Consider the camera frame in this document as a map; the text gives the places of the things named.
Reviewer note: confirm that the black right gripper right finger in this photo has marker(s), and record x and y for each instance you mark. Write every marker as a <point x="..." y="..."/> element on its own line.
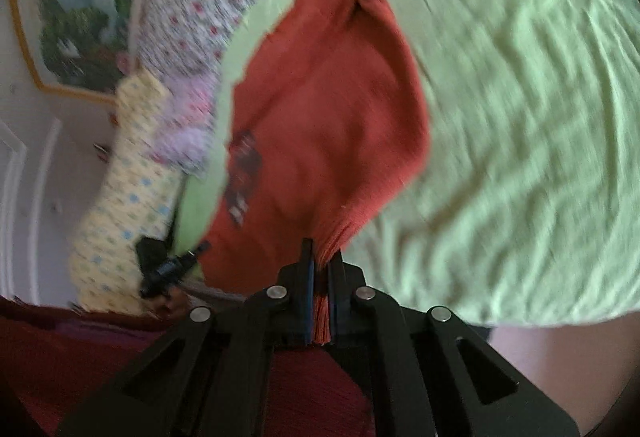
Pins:
<point x="430" y="374"/>

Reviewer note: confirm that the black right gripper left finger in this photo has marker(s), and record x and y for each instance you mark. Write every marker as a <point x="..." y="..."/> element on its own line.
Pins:
<point x="206" y="377"/>

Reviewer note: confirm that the red knit sweater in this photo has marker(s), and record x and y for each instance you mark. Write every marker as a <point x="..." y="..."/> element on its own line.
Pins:
<point x="328" y="124"/>

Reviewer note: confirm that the person's left hand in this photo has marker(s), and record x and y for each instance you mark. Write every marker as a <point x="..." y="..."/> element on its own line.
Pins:
<point x="174" y="303"/>

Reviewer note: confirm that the pink lilac floral cloth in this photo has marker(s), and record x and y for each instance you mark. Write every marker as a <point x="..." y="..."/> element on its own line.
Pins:
<point x="187" y="124"/>

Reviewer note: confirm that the light green bed sheet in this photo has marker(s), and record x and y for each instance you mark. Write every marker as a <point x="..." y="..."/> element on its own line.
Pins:
<point x="527" y="212"/>

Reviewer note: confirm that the gold framed landscape picture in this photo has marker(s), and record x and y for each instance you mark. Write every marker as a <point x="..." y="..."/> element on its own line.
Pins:
<point x="77" y="48"/>

